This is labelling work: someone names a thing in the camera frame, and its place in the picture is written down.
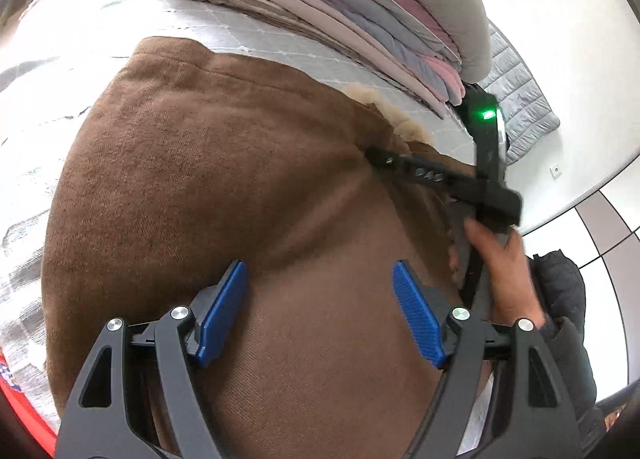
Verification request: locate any grey quilted headboard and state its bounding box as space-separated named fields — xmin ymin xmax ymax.
xmin=481 ymin=20 xmax=561 ymax=168

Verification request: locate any blue-grey folded blanket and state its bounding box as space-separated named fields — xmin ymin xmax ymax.
xmin=155 ymin=0 xmax=453 ymax=90

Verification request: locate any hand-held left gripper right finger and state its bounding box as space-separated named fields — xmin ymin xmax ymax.
xmin=392 ymin=261 xmax=584 ymax=459

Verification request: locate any red box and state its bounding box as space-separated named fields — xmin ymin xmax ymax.
xmin=0 ymin=348 xmax=57 ymax=456

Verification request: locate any pink folded blanket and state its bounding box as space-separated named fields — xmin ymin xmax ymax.
xmin=414 ymin=50 xmax=465 ymax=106

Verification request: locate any brown coat with fur collar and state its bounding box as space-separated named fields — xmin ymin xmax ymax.
xmin=42 ymin=36 xmax=506 ymax=459

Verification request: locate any person's right forearm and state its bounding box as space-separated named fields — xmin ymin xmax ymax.
xmin=531 ymin=248 xmax=609 ymax=456

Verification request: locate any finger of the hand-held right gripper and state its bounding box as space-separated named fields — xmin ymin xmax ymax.
xmin=364 ymin=144 xmax=409 ymax=176

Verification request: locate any person's right hand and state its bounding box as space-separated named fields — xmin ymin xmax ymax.
xmin=463 ymin=217 xmax=548 ymax=334

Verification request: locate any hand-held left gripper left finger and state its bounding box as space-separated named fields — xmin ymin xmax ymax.
xmin=54 ymin=260 xmax=250 ymax=459

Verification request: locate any bed with grey checked bedspread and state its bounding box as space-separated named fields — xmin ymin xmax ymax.
xmin=0 ymin=0 xmax=481 ymax=422

